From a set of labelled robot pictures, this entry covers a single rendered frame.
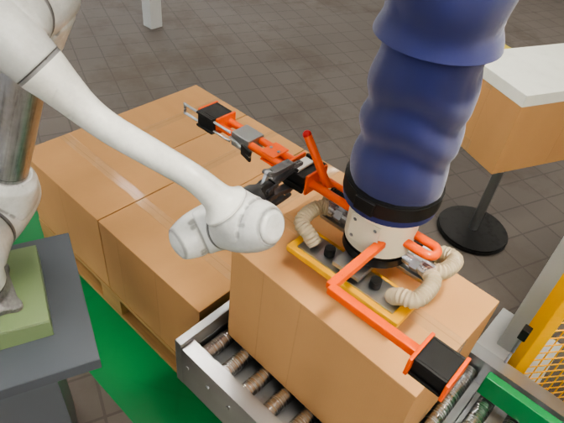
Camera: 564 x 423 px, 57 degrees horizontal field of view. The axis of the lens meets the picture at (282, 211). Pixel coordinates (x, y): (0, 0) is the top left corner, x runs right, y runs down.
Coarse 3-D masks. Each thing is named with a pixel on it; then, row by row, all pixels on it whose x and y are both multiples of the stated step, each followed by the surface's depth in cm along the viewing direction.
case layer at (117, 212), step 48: (192, 96) 279; (48, 144) 234; (96, 144) 238; (192, 144) 245; (288, 144) 253; (48, 192) 228; (96, 192) 214; (144, 192) 216; (96, 240) 213; (144, 240) 196; (144, 288) 199; (192, 288) 181
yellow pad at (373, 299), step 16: (304, 256) 131; (320, 256) 130; (336, 256) 131; (320, 272) 128; (336, 272) 127; (352, 288) 124; (368, 288) 124; (384, 288) 124; (368, 304) 121; (384, 304) 121; (400, 320) 118
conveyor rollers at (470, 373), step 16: (224, 336) 167; (240, 352) 163; (240, 368) 161; (256, 384) 156; (464, 384) 163; (272, 400) 152; (288, 400) 154; (448, 400) 158; (480, 400) 159; (304, 416) 149; (432, 416) 153; (480, 416) 155
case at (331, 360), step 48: (288, 240) 145; (336, 240) 147; (240, 288) 148; (288, 288) 133; (240, 336) 162; (288, 336) 141; (336, 336) 125; (288, 384) 153; (336, 384) 134; (384, 384) 119
